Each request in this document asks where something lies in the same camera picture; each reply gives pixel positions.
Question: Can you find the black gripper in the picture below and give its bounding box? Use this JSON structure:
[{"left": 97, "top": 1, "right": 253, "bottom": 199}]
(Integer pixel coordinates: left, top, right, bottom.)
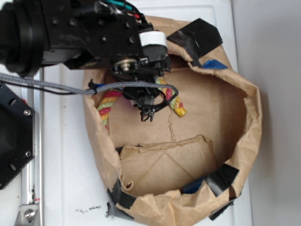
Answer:
[{"left": 112, "top": 31, "right": 174, "bottom": 121}]

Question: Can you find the multicolored twisted rope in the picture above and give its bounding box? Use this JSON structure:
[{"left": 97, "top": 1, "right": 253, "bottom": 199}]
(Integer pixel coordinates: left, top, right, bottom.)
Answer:
[{"left": 97, "top": 79, "right": 189, "bottom": 129}]

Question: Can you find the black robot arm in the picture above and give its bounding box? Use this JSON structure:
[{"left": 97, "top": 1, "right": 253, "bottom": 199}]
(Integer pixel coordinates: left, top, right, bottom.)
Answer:
[{"left": 0, "top": 0, "right": 178, "bottom": 121}]

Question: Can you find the brown paper bag bin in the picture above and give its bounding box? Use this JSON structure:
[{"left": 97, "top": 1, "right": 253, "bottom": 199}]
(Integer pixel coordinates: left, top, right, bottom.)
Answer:
[{"left": 82, "top": 15, "right": 263, "bottom": 226}]

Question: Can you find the white plastic tray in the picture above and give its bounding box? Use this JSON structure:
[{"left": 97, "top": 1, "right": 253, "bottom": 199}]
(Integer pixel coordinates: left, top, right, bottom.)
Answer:
[{"left": 41, "top": 0, "right": 238, "bottom": 226}]

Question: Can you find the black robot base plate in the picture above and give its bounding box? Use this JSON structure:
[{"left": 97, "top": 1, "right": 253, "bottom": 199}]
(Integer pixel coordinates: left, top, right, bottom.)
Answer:
[{"left": 0, "top": 82, "right": 34, "bottom": 190}]

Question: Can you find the grey braided cable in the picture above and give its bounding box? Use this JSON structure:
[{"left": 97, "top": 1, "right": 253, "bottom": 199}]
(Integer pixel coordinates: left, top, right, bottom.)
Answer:
[{"left": 0, "top": 72, "right": 179, "bottom": 102}]

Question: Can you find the aluminium rail frame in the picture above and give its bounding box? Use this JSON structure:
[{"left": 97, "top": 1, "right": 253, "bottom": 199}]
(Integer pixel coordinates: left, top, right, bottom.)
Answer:
[{"left": 21, "top": 88, "right": 44, "bottom": 226}]

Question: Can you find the metal corner bracket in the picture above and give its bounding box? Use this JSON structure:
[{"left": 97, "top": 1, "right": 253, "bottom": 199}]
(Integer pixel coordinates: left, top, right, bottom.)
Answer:
[{"left": 14, "top": 204, "right": 41, "bottom": 226}]

